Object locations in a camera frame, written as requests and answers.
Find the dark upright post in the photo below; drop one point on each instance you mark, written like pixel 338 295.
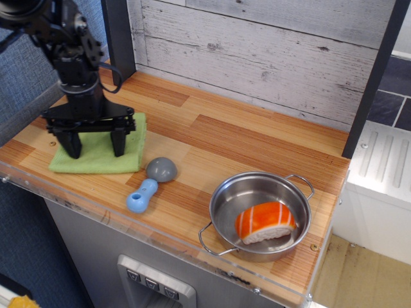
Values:
pixel 119 39
pixel 393 28

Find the dark left upright post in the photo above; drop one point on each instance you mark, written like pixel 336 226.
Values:
pixel 119 39

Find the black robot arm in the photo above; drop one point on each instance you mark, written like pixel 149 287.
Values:
pixel 62 33

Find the grey button control panel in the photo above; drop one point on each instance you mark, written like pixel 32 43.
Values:
pixel 146 286

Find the silver metal pot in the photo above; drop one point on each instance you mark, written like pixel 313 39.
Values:
pixel 244 190

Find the salmon sushi toy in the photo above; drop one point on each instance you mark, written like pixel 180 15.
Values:
pixel 265 221

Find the blue grey toy scoop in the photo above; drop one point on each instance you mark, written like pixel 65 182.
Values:
pixel 158 170

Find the dark right upright post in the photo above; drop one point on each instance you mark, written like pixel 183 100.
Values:
pixel 393 28

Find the white ridged sink drainer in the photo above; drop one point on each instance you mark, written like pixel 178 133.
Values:
pixel 381 161

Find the yellow black object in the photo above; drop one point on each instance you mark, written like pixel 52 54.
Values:
pixel 22 302

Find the green cloth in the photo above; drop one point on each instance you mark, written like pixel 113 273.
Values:
pixel 97 154

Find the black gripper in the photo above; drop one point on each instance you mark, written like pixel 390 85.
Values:
pixel 88 110

